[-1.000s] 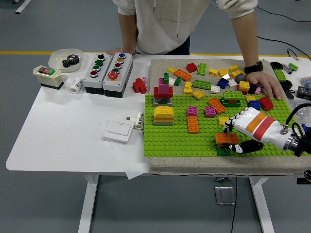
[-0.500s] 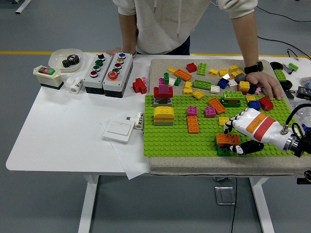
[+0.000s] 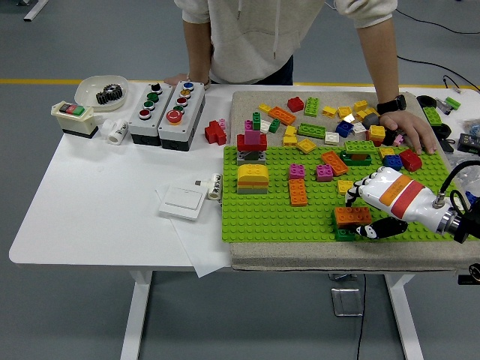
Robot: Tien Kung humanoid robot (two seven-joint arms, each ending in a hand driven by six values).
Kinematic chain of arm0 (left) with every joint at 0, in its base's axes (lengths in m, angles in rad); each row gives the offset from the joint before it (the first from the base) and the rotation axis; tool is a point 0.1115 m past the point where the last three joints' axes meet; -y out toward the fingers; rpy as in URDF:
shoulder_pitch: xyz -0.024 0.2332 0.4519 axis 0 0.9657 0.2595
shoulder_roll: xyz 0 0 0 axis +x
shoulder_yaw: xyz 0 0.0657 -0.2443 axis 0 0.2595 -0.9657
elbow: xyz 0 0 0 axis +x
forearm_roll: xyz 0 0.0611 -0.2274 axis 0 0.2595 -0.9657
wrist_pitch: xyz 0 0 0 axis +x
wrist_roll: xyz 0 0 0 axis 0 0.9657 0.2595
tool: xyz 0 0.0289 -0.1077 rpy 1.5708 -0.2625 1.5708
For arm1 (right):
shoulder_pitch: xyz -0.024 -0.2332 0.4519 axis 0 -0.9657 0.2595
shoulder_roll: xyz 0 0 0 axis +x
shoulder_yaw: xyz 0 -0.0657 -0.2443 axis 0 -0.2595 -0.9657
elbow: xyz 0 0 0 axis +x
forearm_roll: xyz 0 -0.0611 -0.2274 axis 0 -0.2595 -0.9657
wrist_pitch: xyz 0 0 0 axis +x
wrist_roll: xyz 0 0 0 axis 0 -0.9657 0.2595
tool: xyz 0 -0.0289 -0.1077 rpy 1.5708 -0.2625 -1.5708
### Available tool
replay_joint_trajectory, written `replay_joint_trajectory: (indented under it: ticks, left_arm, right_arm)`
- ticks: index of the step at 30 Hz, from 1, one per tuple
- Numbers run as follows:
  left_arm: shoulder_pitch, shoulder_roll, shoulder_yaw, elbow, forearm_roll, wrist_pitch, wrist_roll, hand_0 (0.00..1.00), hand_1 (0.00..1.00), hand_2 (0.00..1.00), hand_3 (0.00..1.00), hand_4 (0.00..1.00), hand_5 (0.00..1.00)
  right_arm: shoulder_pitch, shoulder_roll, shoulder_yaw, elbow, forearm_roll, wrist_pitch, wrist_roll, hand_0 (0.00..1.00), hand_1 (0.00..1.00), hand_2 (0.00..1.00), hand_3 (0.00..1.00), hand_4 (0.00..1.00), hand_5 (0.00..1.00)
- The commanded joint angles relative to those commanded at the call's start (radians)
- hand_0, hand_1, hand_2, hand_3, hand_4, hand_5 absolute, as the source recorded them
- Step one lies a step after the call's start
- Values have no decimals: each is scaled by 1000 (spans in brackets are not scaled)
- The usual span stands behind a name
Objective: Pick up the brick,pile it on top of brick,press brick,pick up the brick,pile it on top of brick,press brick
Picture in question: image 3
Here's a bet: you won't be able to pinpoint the person's right hand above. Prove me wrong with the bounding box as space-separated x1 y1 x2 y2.
163 73 206 89

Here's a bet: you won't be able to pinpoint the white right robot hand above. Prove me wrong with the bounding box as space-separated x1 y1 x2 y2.
344 167 450 239

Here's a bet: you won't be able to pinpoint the person's left hand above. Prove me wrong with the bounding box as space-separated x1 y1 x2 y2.
379 111 438 155

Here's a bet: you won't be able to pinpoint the orange long brick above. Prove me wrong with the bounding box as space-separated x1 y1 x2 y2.
288 178 309 208
333 205 372 229
268 106 297 127
321 151 350 177

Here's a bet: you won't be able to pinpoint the lime green studded baseplate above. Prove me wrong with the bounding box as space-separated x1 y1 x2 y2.
220 145 477 244

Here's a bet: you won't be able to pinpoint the lime long brick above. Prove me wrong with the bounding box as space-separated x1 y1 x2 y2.
297 122 326 140
423 106 443 126
343 139 377 155

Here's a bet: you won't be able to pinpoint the blue square brick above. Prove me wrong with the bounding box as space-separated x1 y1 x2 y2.
334 119 353 139
382 154 404 173

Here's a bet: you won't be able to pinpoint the red sloped brick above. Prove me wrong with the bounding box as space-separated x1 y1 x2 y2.
398 148 424 173

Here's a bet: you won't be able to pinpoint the grey curved brick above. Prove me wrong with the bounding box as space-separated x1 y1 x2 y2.
361 113 380 132

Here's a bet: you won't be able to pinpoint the red cross-shaped brick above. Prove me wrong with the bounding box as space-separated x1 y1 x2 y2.
204 119 228 146

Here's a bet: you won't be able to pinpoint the red wide brick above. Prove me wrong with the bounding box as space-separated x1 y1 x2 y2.
236 133 269 152

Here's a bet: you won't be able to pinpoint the grey arch brick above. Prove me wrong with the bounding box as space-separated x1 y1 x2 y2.
236 148 267 167

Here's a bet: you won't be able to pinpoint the yellow orange grey brick stack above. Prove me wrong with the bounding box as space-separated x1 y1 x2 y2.
236 163 270 195

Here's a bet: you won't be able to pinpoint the black wristwatch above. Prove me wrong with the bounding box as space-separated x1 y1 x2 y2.
376 93 409 115

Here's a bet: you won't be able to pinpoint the grey emergency-stop control box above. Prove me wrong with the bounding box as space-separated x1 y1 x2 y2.
157 80 206 152

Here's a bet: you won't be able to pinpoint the grey four-button control box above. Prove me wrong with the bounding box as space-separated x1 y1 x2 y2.
128 82 174 146

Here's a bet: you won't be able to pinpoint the black box yellow marks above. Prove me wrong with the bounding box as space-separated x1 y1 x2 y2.
458 133 480 154

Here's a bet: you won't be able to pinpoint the bag of blue parts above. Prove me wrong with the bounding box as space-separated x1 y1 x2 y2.
457 118 480 137

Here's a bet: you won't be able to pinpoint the black metal gear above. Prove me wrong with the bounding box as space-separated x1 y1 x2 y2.
95 82 124 105

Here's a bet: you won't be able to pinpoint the grey-brown mat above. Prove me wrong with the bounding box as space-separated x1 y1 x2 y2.
229 90 480 274

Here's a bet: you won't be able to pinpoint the clear plastic bag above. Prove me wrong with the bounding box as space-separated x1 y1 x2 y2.
449 152 480 196

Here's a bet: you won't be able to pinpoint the white pipe fitting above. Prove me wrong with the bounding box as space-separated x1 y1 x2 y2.
100 118 130 146

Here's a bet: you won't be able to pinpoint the white plastic bowl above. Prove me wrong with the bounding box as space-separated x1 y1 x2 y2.
73 74 130 113

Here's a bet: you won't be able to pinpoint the person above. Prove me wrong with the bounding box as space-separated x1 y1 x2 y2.
174 0 398 86

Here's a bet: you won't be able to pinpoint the white labelled cylinder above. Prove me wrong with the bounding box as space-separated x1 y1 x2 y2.
207 173 222 202

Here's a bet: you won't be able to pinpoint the silver floor outlet box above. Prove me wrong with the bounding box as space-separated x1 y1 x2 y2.
330 286 365 318

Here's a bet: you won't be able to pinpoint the white table leg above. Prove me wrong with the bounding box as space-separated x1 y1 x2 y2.
382 273 425 360
119 270 154 360

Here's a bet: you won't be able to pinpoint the white furniture foot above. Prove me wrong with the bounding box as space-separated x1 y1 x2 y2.
23 0 50 22

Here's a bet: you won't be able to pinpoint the white paper sheet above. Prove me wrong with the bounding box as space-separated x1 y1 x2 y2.
154 185 233 280

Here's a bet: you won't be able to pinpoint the white bead bracelet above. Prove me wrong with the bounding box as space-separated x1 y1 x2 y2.
186 71 213 92

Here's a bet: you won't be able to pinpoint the black cable with connector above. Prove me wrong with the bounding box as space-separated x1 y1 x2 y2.
442 74 463 94

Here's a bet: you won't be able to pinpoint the dark green frame brick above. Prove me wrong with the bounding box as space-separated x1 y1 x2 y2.
340 149 374 167

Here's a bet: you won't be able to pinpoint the long black floor cable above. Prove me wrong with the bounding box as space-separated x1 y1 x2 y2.
397 55 480 94

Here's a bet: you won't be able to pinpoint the black cable under table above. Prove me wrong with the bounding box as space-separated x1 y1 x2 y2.
355 275 368 360

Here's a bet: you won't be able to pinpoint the cream red-green switch box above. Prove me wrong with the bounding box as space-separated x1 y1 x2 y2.
50 100 99 140

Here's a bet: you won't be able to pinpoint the white wall switch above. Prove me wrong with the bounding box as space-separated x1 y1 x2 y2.
158 186 206 222

